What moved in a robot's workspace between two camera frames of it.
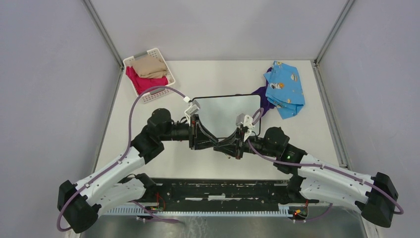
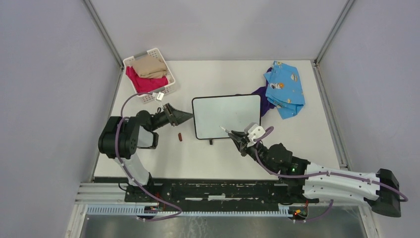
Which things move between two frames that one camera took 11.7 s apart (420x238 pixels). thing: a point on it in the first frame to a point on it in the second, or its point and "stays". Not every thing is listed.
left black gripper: x=195 y=120 to x=178 y=116
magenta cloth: x=141 y=84 stays
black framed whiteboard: x=218 y=113 stays
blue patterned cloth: x=284 y=89 stays
